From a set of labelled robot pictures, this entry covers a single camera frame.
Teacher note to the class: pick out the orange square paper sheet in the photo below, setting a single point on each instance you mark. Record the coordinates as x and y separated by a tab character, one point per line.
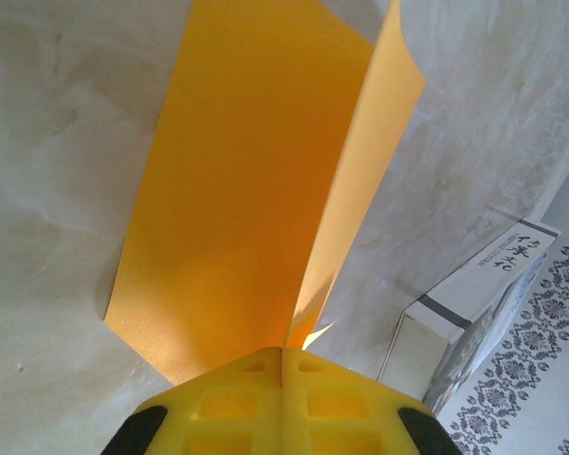
246	189

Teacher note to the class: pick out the photo cover book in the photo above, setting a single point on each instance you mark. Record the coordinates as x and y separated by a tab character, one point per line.
479	284

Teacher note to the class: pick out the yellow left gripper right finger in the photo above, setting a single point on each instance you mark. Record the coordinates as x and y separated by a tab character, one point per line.
341	407

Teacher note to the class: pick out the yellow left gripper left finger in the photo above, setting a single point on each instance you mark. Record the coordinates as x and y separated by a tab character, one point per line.
227	407

